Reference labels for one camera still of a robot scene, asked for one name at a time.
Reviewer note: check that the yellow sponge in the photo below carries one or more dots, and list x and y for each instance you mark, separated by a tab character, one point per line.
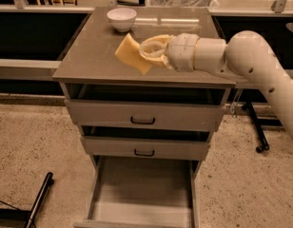
128	54

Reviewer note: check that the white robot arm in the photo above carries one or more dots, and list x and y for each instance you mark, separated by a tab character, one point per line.
245	57

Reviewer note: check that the white ceramic bowl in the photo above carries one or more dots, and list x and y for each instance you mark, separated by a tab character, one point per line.
122	19

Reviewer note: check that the grey drawer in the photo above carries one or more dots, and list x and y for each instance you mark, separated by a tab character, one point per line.
168	116
167	144
141	193

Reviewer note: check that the black top drawer handle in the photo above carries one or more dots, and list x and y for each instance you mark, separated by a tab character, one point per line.
142	121

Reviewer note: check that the black drawer handle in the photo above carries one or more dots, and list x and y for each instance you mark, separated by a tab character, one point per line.
144	153
142	121

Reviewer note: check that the grey drawer cabinet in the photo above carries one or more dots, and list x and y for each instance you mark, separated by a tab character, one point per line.
97	39

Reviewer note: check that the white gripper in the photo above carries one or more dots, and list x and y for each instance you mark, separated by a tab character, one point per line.
182	51

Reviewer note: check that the grey metal rail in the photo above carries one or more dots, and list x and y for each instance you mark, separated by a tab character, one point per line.
26	68

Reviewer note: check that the black stand leg right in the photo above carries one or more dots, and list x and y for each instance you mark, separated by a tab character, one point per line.
264	146

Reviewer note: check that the grey top drawer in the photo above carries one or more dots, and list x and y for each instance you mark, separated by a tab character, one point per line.
168	116

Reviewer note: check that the grey middle drawer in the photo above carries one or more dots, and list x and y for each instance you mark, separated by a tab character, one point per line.
167	144

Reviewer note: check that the grey bottom drawer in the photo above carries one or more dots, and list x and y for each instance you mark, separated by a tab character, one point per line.
141	193

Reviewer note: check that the black middle drawer handle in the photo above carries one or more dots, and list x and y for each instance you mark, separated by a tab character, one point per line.
144	153

